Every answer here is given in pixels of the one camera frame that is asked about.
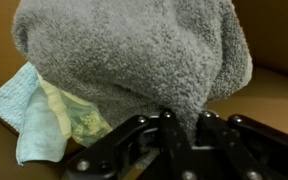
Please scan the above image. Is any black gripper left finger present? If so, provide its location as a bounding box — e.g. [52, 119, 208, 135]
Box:
[60, 109, 194, 180]

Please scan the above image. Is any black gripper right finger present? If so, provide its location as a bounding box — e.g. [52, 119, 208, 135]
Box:
[192, 109, 288, 180]

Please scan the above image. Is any light blue cloth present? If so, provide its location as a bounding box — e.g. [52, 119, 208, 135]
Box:
[0, 61, 69, 167]

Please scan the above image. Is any grey terry towel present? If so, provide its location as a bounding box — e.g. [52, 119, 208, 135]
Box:
[11, 0, 254, 145]

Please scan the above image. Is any white green patterned cloth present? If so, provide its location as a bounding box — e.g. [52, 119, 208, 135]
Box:
[36, 73, 114, 148]

